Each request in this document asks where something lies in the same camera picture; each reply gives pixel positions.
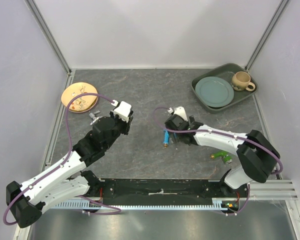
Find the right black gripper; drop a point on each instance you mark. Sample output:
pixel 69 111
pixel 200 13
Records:
pixel 192 119

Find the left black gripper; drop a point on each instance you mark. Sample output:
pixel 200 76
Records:
pixel 127 124

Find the blue water faucet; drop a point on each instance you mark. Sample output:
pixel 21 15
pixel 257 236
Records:
pixel 166 139

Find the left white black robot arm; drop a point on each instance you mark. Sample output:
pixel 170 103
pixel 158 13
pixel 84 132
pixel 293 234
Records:
pixel 68 177

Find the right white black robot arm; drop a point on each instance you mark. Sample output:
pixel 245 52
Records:
pixel 258 158

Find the green water faucet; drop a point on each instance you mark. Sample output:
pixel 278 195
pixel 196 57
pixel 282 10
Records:
pixel 224 155

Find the silver metal faucet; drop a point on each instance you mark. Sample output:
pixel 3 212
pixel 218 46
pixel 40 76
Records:
pixel 94 117

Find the orange bird pattern plate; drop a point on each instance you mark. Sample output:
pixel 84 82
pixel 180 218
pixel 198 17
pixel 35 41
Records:
pixel 76 89

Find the teal round plate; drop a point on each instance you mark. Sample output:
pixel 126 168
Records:
pixel 214 91

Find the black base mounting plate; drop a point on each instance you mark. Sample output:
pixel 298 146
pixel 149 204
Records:
pixel 157 192

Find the dark green rectangular tray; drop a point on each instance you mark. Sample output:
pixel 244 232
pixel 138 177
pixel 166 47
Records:
pixel 225 72

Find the beige ceramic mug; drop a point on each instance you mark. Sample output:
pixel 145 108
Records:
pixel 241 81

